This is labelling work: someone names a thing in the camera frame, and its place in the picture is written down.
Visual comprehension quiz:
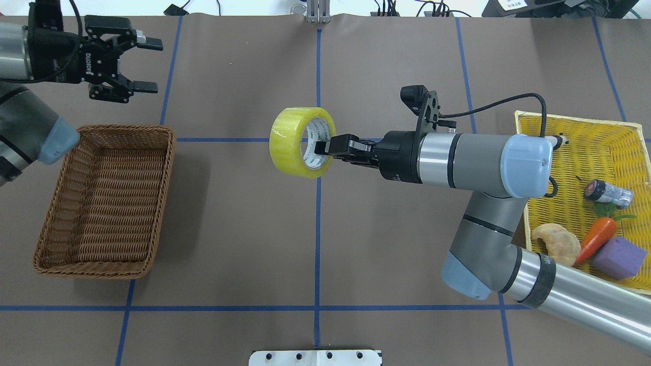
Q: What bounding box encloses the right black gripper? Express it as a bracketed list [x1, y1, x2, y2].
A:
[314, 131, 421, 182]

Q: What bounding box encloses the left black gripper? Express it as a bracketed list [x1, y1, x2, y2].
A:
[26, 15, 164, 103]

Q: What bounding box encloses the yellow tape roll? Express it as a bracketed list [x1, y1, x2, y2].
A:
[269, 107, 336, 179]

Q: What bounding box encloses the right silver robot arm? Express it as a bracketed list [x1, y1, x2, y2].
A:
[308, 131, 650, 355]

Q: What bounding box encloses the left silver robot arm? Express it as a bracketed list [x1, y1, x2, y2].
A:
[1, 13, 164, 184]

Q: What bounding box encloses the brown wicker basket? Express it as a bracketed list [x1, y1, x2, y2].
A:
[33, 125, 176, 280]

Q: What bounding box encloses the yellow plastic basket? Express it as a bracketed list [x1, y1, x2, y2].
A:
[514, 110, 651, 295]

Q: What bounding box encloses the small black device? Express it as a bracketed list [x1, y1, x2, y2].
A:
[163, 4, 189, 16]

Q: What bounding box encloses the panda toy figure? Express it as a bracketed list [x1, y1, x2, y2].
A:
[546, 134, 569, 151]

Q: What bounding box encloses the toy croissant bread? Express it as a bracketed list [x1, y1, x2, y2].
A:
[531, 223, 581, 267]

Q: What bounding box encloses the black cylindrical battery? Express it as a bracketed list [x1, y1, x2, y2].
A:
[583, 179, 634, 210]

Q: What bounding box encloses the orange toy carrot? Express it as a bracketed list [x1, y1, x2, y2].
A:
[573, 217, 618, 266]

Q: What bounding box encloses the purple foam cube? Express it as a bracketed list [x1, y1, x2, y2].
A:
[592, 236, 648, 280]

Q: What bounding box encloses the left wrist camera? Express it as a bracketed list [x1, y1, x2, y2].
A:
[27, 1, 64, 33]

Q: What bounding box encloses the aluminium frame post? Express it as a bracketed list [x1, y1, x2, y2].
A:
[305, 0, 332, 24]

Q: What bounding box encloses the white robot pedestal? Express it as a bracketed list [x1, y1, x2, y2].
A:
[248, 349, 383, 365]

